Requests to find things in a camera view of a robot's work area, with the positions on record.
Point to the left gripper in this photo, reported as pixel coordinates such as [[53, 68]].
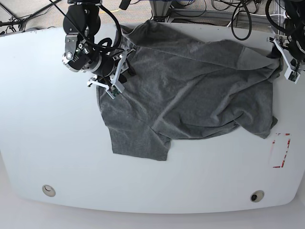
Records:
[[291, 51]]

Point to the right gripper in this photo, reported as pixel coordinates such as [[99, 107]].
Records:
[[107, 69]]

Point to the grey T-shirt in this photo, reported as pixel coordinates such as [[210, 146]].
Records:
[[187, 89]]

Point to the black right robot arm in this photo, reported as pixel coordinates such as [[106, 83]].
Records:
[[82, 22]]

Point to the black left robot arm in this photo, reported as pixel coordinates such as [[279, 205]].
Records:
[[294, 30]]

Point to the red tape rectangle marking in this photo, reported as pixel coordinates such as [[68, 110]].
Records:
[[279, 151]]

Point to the black tripod stand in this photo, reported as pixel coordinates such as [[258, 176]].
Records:
[[28, 14]]

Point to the left table grommet hole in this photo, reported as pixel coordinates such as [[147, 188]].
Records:
[[48, 191]]

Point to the table grommet hole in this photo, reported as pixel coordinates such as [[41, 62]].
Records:
[[48, 191], [257, 196]]

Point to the right table grommet hole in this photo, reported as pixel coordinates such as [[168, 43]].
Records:
[[257, 196]]

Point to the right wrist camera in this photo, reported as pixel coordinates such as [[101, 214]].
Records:
[[115, 90]]

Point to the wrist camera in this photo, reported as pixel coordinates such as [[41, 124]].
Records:
[[292, 75], [115, 90]]

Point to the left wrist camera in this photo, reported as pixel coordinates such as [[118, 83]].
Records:
[[292, 75]]

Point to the aluminium frame post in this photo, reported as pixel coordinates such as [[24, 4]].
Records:
[[160, 9]]

